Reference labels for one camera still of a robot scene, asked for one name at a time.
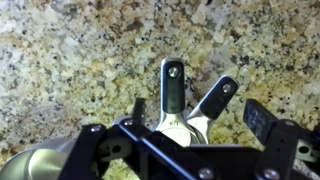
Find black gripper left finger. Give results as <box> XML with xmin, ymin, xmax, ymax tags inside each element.
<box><xmin>58</xmin><ymin>98</ymin><xmax>201</xmax><ymax>180</ymax></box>

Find small steel measuring cup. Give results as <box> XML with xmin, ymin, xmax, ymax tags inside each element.
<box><xmin>151</xmin><ymin>57</ymin><xmax>201</xmax><ymax>148</ymax></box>

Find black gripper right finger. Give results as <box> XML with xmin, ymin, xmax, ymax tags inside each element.
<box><xmin>242</xmin><ymin>98</ymin><xmax>320</xmax><ymax>180</ymax></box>

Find medium steel measuring cup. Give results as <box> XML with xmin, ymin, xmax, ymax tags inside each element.
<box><xmin>185</xmin><ymin>74</ymin><xmax>240</xmax><ymax>145</ymax></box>

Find large steel measuring cup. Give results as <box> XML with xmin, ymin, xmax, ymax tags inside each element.
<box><xmin>0</xmin><ymin>138</ymin><xmax>79</xmax><ymax>180</ymax></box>

